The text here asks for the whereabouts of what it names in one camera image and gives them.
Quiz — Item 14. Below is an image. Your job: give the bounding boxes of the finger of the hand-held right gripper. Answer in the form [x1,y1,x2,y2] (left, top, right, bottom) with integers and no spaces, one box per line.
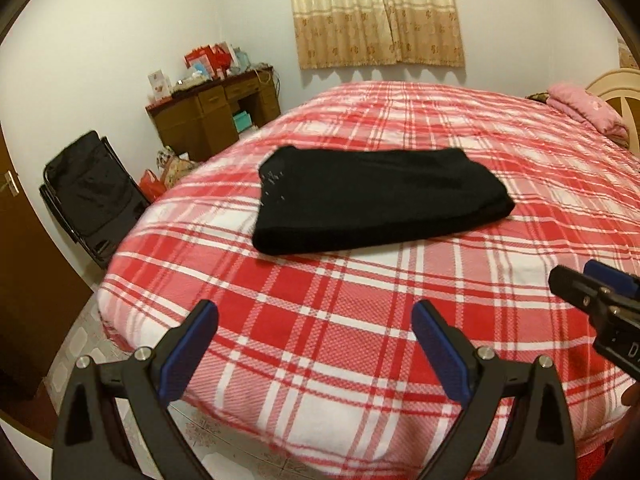
[548,265,640,318]
[584,259,640,298]

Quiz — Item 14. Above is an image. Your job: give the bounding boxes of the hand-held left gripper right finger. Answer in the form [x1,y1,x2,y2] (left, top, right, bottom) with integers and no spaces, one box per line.
[411,300,583,480]

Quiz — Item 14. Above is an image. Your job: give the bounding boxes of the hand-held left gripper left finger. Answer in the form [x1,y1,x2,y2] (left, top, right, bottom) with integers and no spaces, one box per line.
[52,299,221,480]

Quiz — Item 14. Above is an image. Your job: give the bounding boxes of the black pants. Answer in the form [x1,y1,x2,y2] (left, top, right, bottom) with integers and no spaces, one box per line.
[251,145,517,256]

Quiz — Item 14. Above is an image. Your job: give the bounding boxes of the red white plaid bed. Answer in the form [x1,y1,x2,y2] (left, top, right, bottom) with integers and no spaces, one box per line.
[95,80,640,473]

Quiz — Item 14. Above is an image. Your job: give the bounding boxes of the red plastic bag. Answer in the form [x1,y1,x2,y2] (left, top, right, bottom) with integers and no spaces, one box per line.
[139,169,167,201]

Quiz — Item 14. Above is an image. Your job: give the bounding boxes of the brown wooden door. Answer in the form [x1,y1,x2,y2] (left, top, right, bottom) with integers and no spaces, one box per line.
[0,120,96,426]

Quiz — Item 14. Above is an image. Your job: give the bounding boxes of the pink folded quilt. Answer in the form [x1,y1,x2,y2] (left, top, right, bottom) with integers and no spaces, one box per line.
[546,82,630,147]

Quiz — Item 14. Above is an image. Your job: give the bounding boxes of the floral bag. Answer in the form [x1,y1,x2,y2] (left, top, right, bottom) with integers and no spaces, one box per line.
[156,146,198,191]

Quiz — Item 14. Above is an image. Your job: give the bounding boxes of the black folding chair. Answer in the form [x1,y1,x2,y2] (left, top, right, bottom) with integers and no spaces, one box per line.
[39,130,151,266]

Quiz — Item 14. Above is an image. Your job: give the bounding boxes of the cream headboard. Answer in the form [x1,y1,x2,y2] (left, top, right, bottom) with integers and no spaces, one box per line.
[585,67,640,156]

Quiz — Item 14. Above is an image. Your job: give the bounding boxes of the brown wooden desk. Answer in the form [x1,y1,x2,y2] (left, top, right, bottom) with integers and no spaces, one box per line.
[145,65,282,163]

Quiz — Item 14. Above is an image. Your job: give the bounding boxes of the white printed card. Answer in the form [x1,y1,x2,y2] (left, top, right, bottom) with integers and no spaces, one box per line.
[148,69,171,103]

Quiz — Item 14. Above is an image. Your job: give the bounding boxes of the pile of red gift bags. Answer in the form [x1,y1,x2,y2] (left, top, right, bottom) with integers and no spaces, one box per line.
[184,42,251,81]

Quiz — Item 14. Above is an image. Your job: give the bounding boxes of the beige patterned curtain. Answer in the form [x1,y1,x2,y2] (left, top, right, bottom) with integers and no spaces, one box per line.
[284,0,466,70]

